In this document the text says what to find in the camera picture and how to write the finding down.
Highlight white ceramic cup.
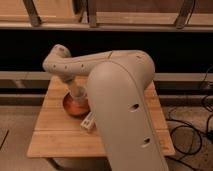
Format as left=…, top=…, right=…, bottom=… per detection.
left=69, top=83, right=86, bottom=103

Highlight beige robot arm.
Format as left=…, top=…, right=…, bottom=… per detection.
left=43, top=45, right=169, bottom=171

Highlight wooden shelf frame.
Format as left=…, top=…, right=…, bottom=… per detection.
left=0, top=0, right=213, bottom=32

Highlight black floor cables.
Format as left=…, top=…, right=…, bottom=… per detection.
left=165, top=66, right=213, bottom=168

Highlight orange round saucer plate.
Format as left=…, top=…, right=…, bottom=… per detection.
left=63, top=93, right=90, bottom=117

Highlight white small bottle box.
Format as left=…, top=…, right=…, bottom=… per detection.
left=80, top=112, right=95, bottom=131

